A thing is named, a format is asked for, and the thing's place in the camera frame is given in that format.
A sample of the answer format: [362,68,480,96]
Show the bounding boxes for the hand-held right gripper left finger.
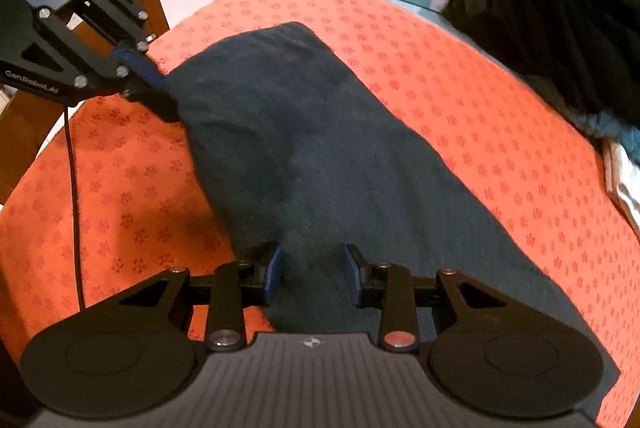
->
[120,243,286,353]

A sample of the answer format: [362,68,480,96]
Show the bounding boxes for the pile of black clothes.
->
[442,0,640,130]

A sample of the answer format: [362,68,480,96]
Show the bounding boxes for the blue fleece garment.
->
[575,108,640,145]

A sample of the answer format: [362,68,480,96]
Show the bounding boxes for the white quilted garment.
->
[602,140,640,234]

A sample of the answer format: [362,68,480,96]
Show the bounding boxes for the dark grey pants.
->
[165,22,623,414]

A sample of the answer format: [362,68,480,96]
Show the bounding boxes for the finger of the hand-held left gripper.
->
[75,0,167,85]
[22,7,179,122]

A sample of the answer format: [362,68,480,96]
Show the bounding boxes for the orange floral mat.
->
[0,0,640,428]

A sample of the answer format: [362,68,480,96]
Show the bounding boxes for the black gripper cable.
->
[63,104,87,310]

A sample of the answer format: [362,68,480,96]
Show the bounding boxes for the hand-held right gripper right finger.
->
[342,244,506,353]

